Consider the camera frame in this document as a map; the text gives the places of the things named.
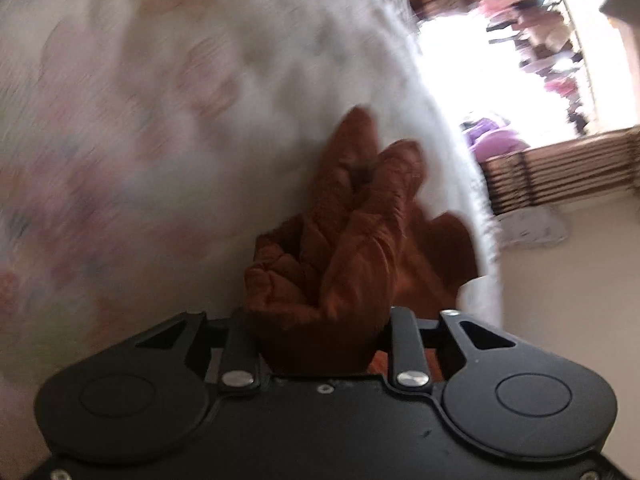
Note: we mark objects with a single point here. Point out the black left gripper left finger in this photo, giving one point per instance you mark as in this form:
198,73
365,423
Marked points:
239,365

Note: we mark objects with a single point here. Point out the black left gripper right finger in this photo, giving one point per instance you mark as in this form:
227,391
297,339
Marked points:
409,370

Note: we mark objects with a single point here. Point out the rust brown padded garment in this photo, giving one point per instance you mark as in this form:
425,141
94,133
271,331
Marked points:
322,285

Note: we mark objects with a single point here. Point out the hanging clothes outside window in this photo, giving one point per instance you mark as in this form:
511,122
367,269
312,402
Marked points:
546,44

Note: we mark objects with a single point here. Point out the white patterned pillow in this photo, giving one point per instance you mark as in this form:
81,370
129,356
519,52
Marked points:
531,227

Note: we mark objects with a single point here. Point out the purple cloth by window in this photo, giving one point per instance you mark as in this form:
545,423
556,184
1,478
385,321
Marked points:
487,140

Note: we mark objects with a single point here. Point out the white floral fleece blanket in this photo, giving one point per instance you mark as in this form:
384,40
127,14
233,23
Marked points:
145,144

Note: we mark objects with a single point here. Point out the striped brown curtain right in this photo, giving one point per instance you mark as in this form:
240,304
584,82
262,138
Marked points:
564,172

